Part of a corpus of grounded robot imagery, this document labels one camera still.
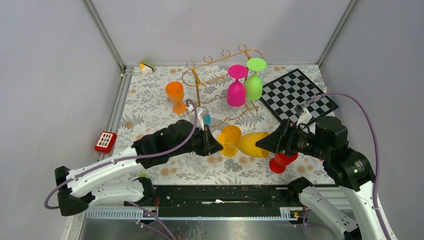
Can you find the red white small block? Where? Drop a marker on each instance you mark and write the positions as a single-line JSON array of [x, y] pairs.
[[105, 142]]

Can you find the orange plastic wine glass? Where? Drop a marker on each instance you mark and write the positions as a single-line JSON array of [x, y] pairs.
[[175, 93]]

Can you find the magenta plastic wine glass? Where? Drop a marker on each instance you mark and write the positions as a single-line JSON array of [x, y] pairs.
[[236, 93]]

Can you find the blue plastic wine glass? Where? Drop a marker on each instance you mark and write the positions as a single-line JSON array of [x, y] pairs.
[[207, 119]]

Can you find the orange white green toy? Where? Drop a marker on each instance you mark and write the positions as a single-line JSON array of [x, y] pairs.
[[147, 68]]

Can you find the green plastic wine glass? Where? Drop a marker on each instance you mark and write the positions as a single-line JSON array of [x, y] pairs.
[[253, 84]]

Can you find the gold wire wine glass rack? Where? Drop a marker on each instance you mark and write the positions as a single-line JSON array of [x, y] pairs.
[[207, 84]]

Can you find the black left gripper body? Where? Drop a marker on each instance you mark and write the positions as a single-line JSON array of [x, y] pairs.
[[200, 142]]

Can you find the red plastic wine glass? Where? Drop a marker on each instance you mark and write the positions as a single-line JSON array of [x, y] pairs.
[[280, 161]]

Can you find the yellow plastic wine glass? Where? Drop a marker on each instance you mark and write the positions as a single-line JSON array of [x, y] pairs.
[[245, 144], [235, 132]]

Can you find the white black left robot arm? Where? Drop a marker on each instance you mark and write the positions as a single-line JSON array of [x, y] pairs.
[[79, 189]]

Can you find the floral patterned table mat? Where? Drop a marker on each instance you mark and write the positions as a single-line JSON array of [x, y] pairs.
[[147, 109]]

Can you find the black white checkerboard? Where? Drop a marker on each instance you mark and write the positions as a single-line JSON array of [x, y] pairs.
[[282, 95]]

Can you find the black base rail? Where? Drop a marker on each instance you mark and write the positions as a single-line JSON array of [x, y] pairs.
[[220, 201]]

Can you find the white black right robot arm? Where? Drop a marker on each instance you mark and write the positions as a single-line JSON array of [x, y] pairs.
[[349, 169]]

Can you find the yellow plastic wine glass front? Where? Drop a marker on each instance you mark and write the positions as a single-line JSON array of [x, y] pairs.
[[235, 132]]

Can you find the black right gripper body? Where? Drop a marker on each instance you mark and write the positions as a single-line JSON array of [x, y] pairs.
[[298, 140]]

